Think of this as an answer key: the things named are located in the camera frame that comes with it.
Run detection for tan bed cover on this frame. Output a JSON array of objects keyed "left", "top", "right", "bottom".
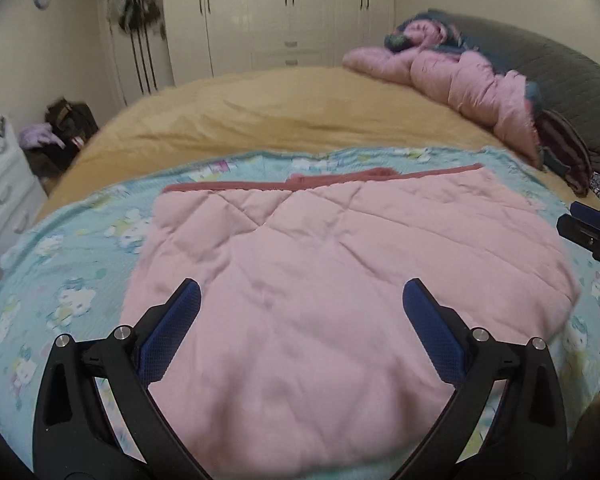
[{"left": 36, "top": 64, "right": 600, "bottom": 221}]

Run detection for hanging bags on door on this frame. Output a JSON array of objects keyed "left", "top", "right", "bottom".
[{"left": 111, "top": 0, "right": 162, "bottom": 35}]

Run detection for black backpack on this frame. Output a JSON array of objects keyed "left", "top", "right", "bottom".
[{"left": 45, "top": 98, "right": 99, "bottom": 158}]

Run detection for grey quilted headboard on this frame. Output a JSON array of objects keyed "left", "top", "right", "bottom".
[{"left": 428, "top": 8, "right": 600, "bottom": 174}]

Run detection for purple cloth pile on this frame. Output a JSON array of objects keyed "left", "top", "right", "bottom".
[{"left": 18, "top": 122, "right": 66, "bottom": 150}]

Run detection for pink floral duvet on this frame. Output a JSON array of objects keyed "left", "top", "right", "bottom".
[{"left": 342, "top": 13, "right": 543, "bottom": 168}]

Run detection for white drawer chest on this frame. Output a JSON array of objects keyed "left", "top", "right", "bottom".
[{"left": 0, "top": 116, "right": 47, "bottom": 255}]

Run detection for white door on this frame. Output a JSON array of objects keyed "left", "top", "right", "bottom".
[{"left": 97, "top": 0, "right": 174, "bottom": 106}]

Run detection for striped dark garment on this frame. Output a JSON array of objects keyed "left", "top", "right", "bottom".
[{"left": 534, "top": 108, "right": 593, "bottom": 197}]

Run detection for hello kitty blue blanket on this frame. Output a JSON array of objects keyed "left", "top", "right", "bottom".
[{"left": 0, "top": 148, "right": 600, "bottom": 468}]

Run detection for pink quilted jacket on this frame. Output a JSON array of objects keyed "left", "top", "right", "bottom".
[{"left": 121, "top": 166, "right": 580, "bottom": 477}]

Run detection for white wardrobe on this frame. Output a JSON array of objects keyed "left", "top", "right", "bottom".
[{"left": 163, "top": 0, "right": 394, "bottom": 86}]

